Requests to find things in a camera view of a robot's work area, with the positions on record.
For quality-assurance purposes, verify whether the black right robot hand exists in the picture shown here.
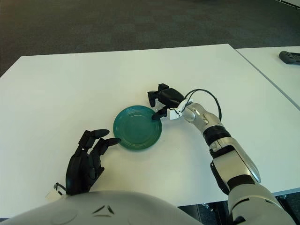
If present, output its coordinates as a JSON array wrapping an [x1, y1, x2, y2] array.
[[147, 83, 185, 120]]

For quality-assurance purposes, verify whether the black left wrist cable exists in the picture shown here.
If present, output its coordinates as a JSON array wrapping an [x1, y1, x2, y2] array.
[[53, 183, 67, 195]]

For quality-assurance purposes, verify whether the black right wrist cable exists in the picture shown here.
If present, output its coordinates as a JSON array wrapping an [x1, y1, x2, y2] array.
[[185, 89, 222, 122]]

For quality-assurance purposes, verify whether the grey robot torso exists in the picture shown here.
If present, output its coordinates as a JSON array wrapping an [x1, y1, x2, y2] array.
[[0, 190, 204, 225]]

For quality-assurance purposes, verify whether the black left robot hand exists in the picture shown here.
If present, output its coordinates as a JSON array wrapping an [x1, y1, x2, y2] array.
[[65, 128, 122, 195]]

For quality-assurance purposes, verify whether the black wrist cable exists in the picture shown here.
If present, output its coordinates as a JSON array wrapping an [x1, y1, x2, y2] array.
[[53, 183, 67, 195], [185, 89, 222, 122]]

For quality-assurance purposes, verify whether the green round plate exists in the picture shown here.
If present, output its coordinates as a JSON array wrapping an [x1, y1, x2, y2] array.
[[112, 105, 163, 150]]

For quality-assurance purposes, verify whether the grey game controller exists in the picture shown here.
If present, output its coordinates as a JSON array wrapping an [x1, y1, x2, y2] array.
[[278, 51, 300, 64]]

